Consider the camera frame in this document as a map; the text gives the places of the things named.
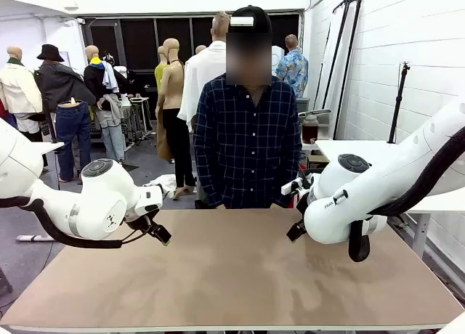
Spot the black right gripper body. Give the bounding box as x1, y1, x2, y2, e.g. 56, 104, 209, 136
296, 181, 314, 224

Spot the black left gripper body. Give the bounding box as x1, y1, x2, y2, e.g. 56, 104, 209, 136
125, 207, 161, 237

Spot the bare mannequin in black pants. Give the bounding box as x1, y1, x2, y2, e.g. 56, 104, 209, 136
155, 38, 197, 200

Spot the dark cardboard box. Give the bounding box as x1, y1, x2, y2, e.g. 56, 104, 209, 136
307, 154, 330, 170

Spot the white cloth on floor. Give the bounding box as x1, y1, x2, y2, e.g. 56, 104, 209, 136
143, 174, 178, 200

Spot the glass jar with brown liquid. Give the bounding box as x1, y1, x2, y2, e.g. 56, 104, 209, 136
302, 115, 320, 145

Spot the person in plaid shirt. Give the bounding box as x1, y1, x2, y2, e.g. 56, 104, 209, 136
193, 5, 303, 210

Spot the mannequin in light jeans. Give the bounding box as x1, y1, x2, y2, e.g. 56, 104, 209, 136
96, 93, 126, 163

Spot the grey metal lever tool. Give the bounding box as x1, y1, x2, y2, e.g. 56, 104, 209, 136
297, 108, 332, 119

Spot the dark blue jeans mannequin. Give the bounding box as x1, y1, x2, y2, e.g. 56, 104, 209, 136
54, 100, 92, 182

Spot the white background work table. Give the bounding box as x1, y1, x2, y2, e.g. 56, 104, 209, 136
121, 94, 153, 142

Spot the figure in blue floral shirt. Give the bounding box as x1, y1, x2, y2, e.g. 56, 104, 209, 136
275, 33, 309, 99

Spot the black tripod stand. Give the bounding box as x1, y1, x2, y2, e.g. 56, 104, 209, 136
387, 61, 411, 144

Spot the mannequin in yellow top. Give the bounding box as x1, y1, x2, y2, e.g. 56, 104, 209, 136
154, 45, 170, 94

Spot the mannequin with yellow collar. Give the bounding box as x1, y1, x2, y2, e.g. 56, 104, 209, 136
83, 45, 130, 102

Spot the tall mannequin in white shirt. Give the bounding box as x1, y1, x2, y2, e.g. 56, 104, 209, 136
177, 11, 233, 131

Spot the mannequin in dark jacket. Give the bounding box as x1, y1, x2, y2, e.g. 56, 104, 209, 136
34, 60, 96, 113

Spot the mannequin in cream jacket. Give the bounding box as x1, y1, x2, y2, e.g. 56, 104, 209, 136
0, 46, 44, 134

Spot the black bucket hat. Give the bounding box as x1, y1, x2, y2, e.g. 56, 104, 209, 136
36, 44, 65, 62

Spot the black cap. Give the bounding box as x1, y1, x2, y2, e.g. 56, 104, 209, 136
230, 6, 272, 36

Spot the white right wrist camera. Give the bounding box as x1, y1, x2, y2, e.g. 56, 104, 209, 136
280, 177, 304, 196

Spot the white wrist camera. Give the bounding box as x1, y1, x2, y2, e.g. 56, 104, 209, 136
144, 185, 164, 208
280, 177, 304, 196

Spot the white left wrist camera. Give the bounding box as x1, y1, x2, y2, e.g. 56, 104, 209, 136
144, 185, 164, 208

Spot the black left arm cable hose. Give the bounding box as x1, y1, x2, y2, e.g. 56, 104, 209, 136
0, 197, 124, 249

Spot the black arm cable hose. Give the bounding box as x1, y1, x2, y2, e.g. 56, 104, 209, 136
0, 197, 124, 249
347, 125, 465, 263

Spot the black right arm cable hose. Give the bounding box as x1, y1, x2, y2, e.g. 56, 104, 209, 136
347, 125, 465, 263

